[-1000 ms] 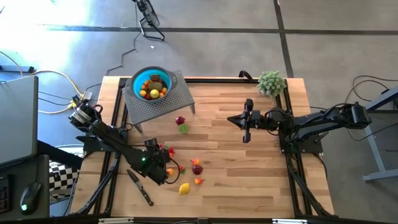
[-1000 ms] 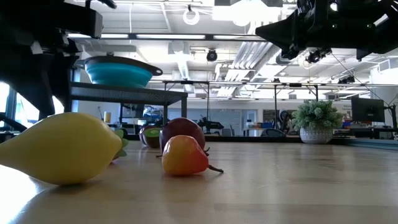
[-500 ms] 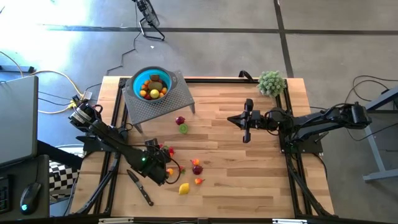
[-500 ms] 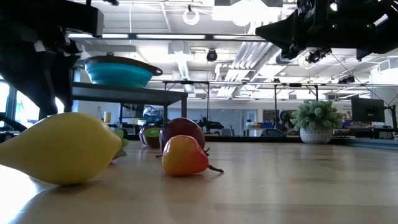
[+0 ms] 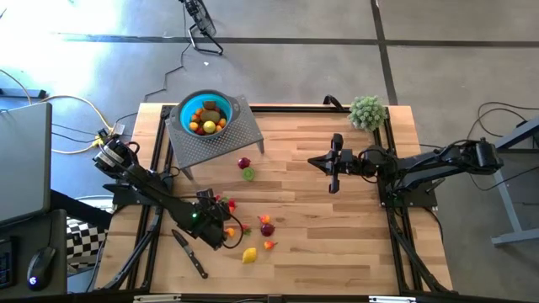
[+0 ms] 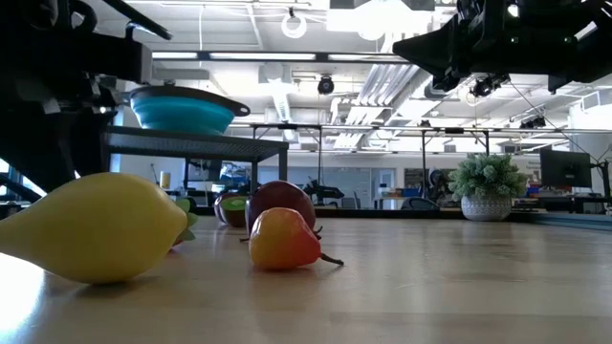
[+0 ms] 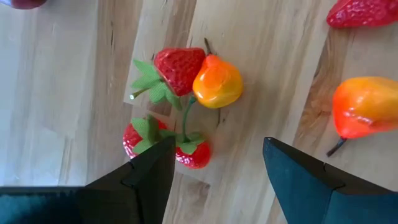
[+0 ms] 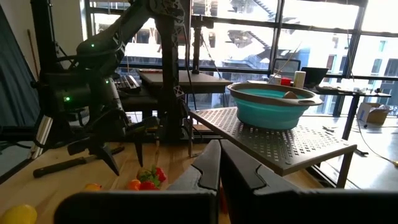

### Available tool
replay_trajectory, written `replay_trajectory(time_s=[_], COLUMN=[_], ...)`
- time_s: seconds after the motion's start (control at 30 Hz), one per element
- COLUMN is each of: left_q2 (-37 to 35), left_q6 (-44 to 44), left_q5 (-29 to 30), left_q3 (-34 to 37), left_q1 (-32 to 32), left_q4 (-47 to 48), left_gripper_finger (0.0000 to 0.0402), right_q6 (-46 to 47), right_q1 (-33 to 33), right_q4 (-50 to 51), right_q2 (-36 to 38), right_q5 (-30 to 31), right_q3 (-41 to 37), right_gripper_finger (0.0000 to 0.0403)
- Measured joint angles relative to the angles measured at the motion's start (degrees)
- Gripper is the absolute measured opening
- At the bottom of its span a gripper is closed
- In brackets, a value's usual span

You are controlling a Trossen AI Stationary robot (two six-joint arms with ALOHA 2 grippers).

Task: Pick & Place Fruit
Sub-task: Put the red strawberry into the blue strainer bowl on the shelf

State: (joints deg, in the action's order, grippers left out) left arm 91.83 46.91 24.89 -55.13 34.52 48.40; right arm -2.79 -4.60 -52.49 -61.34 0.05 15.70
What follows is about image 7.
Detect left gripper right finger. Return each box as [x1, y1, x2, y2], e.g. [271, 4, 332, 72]
[263, 137, 398, 224]

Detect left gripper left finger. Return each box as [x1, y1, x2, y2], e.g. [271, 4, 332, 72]
[0, 136, 177, 224]

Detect small orange fruit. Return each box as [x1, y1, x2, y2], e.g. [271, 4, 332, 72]
[192, 37, 244, 110]
[325, 77, 398, 157]

